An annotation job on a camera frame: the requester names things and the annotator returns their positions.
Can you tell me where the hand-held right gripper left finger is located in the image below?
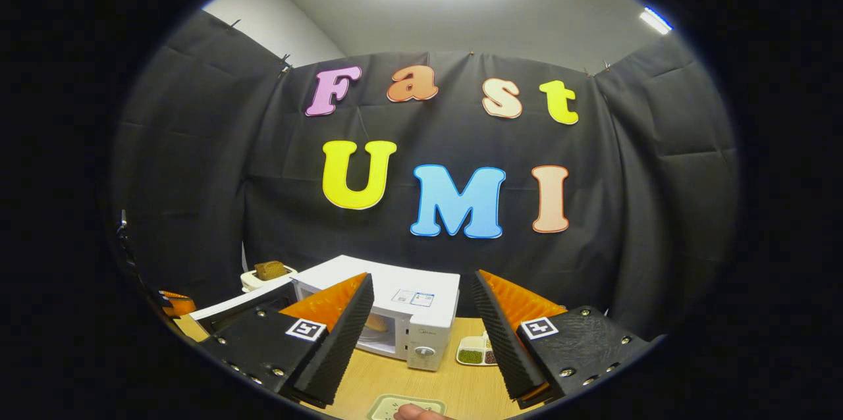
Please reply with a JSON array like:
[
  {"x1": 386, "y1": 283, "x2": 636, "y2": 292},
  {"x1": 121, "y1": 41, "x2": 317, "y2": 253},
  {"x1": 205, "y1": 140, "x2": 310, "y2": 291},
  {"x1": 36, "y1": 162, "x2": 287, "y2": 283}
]
[{"x1": 196, "y1": 273, "x2": 375, "y2": 407}]

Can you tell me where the pale green square plate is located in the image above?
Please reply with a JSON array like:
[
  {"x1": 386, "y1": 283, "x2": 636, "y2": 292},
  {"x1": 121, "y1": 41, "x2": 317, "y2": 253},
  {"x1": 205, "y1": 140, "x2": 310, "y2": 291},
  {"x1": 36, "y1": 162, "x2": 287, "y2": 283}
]
[{"x1": 367, "y1": 395, "x2": 447, "y2": 420}]

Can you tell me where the white microwave oven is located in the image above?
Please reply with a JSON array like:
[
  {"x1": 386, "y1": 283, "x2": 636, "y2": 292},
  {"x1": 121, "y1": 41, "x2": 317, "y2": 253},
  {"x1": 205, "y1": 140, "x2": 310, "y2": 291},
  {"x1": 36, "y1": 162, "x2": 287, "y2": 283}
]
[{"x1": 190, "y1": 255, "x2": 460, "y2": 371}]

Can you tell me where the white toaster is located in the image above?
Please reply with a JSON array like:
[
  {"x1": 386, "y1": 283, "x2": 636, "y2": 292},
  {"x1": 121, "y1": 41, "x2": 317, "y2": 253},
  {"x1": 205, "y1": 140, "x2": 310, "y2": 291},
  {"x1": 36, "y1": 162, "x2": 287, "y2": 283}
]
[{"x1": 240, "y1": 262, "x2": 297, "y2": 294}]

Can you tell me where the small ceiling light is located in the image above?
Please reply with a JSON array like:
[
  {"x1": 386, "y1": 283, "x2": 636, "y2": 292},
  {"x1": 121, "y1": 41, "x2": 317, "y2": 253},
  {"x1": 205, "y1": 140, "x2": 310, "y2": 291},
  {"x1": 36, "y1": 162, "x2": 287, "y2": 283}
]
[{"x1": 639, "y1": 7, "x2": 674, "y2": 36}]

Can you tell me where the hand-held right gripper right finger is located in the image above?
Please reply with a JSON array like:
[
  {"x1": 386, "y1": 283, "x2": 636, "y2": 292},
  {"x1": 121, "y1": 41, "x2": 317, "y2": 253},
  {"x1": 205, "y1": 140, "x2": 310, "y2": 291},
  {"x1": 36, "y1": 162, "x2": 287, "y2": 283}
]
[{"x1": 471, "y1": 270, "x2": 654, "y2": 409}]

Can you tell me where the black backdrop cloth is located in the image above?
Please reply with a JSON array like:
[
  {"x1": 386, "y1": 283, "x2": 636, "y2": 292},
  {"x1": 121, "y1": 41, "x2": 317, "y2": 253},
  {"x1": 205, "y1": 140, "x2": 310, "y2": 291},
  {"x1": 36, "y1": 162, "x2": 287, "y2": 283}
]
[{"x1": 109, "y1": 9, "x2": 742, "y2": 342}]

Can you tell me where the white divided bean dish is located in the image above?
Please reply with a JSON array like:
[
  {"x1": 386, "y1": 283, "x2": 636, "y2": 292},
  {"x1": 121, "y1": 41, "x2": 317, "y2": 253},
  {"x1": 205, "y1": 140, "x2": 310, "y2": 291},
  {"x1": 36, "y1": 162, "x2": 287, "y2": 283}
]
[{"x1": 456, "y1": 331, "x2": 498, "y2": 367}]

